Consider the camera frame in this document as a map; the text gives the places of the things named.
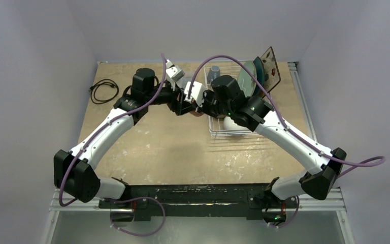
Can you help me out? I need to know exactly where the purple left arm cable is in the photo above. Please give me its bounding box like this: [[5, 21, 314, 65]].
[[58, 52, 168, 237]]

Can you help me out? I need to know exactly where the square floral plate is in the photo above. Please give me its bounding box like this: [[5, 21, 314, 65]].
[[257, 46, 281, 93]]

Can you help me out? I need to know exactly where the white wire dish rack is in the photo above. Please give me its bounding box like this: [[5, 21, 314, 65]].
[[204, 60, 276, 139]]

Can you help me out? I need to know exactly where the white bowl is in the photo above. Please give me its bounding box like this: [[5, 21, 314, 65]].
[[223, 117, 247, 136]]

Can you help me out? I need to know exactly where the light green round plate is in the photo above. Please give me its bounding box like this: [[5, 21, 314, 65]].
[[237, 61, 256, 97]]

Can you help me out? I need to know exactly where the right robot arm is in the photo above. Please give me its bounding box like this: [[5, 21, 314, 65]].
[[194, 75, 346, 207]]

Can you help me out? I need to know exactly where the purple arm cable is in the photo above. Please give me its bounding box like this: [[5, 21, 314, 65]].
[[187, 55, 386, 230], [58, 52, 168, 237]]

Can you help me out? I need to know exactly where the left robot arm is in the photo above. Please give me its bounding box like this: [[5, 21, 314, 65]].
[[53, 66, 185, 208]]

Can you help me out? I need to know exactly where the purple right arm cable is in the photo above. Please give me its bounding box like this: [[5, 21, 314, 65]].
[[187, 55, 386, 230]]

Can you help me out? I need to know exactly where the grey printed mug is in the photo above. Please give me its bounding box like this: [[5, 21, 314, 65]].
[[207, 65, 220, 85]]

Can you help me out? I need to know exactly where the pink flowered mug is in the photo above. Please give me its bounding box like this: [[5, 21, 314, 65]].
[[190, 111, 204, 117]]

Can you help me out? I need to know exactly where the black table edge rail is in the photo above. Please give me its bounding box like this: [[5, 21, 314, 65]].
[[48, 183, 347, 223]]

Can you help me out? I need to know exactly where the black coiled cable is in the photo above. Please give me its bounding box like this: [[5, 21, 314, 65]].
[[89, 78, 120, 105]]

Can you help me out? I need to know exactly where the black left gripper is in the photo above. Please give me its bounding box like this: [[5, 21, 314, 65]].
[[145, 78, 197, 115]]

